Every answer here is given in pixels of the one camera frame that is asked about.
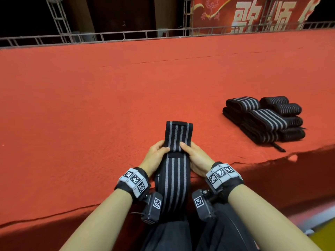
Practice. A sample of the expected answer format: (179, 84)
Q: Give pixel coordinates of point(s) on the person's right hand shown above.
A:
(200, 160)

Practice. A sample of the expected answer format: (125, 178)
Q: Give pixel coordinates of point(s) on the person's left hand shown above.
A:
(153, 159)

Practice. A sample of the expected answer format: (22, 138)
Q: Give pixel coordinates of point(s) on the person's right forearm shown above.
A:
(272, 222)

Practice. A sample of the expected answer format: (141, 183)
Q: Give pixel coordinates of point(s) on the person's left forearm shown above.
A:
(97, 224)

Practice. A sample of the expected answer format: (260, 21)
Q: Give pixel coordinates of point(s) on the black trousers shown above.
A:
(178, 235)

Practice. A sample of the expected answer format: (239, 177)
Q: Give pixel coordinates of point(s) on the metal railing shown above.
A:
(131, 35)

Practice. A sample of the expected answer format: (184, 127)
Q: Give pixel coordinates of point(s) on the grey metal stand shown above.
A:
(319, 219)

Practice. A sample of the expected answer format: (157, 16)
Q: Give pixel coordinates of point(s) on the metal truss column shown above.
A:
(188, 15)
(59, 18)
(269, 13)

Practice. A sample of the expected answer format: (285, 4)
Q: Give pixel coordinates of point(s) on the red banner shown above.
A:
(246, 13)

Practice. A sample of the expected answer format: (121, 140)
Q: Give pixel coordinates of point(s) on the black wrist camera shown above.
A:
(201, 204)
(153, 207)

